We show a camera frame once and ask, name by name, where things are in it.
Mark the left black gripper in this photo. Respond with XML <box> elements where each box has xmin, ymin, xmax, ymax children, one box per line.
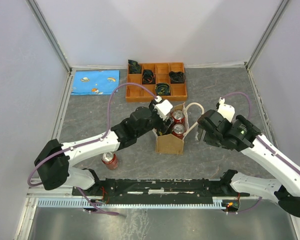
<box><xmin>136</xmin><ymin>99</ymin><xmax>174</xmax><ymax>138</ymax></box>

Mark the canvas tote bag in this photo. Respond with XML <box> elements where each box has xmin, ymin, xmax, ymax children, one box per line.
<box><xmin>152</xmin><ymin>102</ymin><xmax>205</xmax><ymax>155</ymax></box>

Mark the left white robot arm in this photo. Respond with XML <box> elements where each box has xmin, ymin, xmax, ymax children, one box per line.
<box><xmin>34</xmin><ymin>102</ymin><xmax>173</xmax><ymax>195</ymax></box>

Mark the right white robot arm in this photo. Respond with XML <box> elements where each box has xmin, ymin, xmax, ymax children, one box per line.
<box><xmin>197</xmin><ymin>109</ymin><xmax>300</xmax><ymax>218</ymax></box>

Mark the rolled dark sock bottom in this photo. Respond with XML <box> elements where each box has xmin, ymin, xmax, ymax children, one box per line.
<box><xmin>155</xmin><ymin>83</ymin><xmax>171</xmax><ymax>96</ymax></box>

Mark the orange wooden compartment tray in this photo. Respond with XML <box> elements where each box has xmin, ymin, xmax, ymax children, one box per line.
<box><xmin>125</xmin><ymin>62</ymin><xmax>188</xmax><ymax>102</ymax></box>

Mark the rolled dark sock right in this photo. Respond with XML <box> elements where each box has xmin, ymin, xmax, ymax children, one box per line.
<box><xmin>168</xmin><ymin>71</ymin><xmax>186</xmax><ymax>84</ymax></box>

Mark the rolled dark sock top-left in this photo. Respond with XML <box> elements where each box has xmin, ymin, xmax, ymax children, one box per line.
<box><xmin>128</xmin><ymin>59</ymin><xmax>142</xmax><ymax>74</ymax></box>

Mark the blue patterned cloth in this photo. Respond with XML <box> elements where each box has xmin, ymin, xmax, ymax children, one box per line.
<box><xmin>71</xmin><ymin>70</ymin><xmax>120</xmax><ymax>96</ymax></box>

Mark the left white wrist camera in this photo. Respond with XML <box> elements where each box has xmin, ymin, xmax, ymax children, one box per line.
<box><xmin>149</xmin><ymin>95</ymin><xmax>173</xmax><ymax>121</ymax></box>

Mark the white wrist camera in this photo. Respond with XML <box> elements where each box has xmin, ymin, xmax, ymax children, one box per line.
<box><xmin>216</xmin><ymin>97</ymin><xmax>236</xmax><ymax>123</ymax></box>
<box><xmin>149</xmin><ymin>95</ymin><xmax>173</xmax><ymax>121</ymax></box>

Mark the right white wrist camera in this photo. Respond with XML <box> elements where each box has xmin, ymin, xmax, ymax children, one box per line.
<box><xmin>216</xmin><ymin>97</ymin><xmax>236</xmax><ymax>123</ymax></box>

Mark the light blue cable duct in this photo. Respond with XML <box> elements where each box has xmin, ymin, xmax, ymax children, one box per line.
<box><xmin>37</xmin><ymin>196</ymin><xmax>227</xmax><ymax>210</ymax></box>

